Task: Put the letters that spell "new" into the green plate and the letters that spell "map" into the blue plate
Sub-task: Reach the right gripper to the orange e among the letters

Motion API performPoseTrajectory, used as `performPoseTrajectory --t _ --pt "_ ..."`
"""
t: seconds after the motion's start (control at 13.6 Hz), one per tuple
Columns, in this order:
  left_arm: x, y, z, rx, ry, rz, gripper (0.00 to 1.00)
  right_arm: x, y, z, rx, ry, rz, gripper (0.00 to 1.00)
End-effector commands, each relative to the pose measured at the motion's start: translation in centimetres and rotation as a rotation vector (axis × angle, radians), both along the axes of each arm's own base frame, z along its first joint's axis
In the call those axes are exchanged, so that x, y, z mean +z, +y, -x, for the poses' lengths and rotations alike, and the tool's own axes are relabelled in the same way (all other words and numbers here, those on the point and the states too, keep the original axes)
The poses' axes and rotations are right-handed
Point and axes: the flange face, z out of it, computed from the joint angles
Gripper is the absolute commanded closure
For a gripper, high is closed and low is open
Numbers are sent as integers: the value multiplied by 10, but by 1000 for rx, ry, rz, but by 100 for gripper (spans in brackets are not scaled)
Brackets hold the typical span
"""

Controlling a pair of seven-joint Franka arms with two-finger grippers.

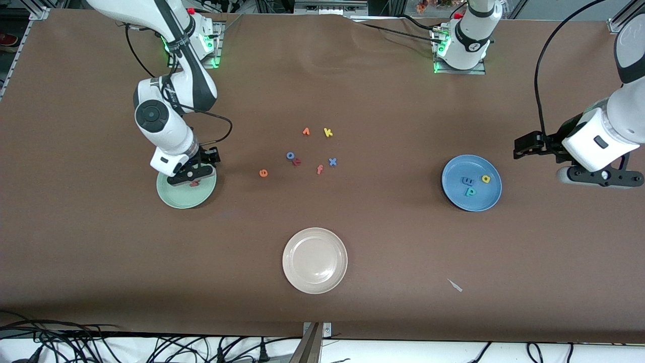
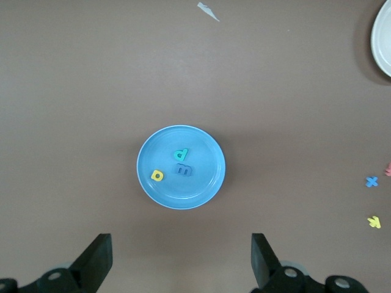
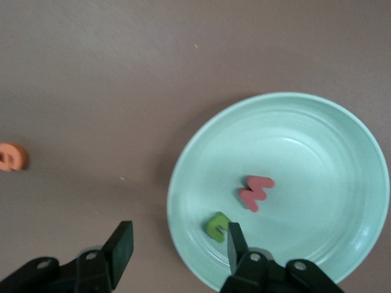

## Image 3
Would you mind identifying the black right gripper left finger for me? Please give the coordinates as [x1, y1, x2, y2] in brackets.
[0, 220, 134, 293]

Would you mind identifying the brown table cover sheet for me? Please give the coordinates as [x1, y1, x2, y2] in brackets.
[0, 0, 391, 293]

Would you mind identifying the orange foam letter e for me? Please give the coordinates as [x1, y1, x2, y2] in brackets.
[0, 142, 30, 172]

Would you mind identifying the pink foam letter w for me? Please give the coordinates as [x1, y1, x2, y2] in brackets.
[238, 176, 276, 214]

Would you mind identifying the green plate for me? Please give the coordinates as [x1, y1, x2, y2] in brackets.
[166, 92, 387, 292]

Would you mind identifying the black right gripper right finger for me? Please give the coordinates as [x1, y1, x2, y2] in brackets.
[219, 222, 345, 293]

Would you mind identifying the green foam letter u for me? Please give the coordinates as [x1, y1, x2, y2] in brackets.
[204, 212, 235, 244]

